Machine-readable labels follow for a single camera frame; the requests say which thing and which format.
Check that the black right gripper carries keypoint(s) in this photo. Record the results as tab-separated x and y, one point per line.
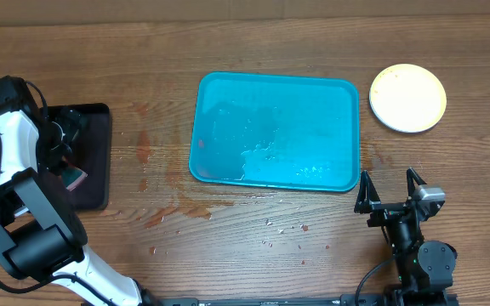
385	211

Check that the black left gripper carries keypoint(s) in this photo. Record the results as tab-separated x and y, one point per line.
71	119

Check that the yellow green plate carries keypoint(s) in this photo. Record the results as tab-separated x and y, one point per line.
407	98

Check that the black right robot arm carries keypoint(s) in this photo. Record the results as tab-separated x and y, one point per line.
425	268

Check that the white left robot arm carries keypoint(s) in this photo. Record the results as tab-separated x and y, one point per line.
42	241

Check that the black rectangular tray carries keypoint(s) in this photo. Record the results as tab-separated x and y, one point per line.
91	153

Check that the teal plastic tray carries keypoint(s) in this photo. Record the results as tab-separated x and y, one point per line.
287	132

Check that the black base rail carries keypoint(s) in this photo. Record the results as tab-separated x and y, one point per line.
343	300

